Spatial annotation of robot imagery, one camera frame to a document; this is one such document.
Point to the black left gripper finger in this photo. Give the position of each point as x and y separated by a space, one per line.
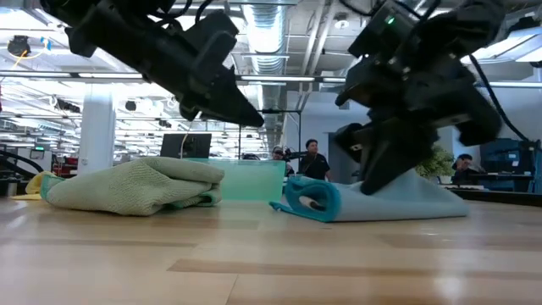
211 108
222 72

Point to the yellow microfiber towel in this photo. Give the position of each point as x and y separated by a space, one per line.
36 184

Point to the person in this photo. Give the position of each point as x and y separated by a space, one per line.
314 163
463 167
278 153

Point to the teal plastic bin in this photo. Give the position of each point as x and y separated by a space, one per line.
254 180

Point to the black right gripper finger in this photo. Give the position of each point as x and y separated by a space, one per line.
351 137
394 156

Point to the long ceiling light rail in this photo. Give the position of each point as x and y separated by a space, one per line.
288 78

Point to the silver ribbed ventilation duct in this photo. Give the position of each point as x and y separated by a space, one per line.
266 38

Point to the dark blue equipment cabinet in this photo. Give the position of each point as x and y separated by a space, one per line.
508 165

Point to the black metal frame stand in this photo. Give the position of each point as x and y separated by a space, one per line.
292 112

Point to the green plant in grey pot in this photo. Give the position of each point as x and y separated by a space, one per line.
436 163

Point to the black computer monitor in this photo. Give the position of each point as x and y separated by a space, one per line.
197 146

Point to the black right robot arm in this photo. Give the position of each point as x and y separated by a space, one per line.
461 25

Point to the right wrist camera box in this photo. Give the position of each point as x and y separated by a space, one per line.
381 29

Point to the white building pillar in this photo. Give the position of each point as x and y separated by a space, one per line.
96 131

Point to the light blue teal-edged towel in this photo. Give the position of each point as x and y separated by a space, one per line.
402 203

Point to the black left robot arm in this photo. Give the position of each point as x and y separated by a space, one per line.
63 8

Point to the pale green microfiber towel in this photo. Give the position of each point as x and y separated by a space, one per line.
135 186

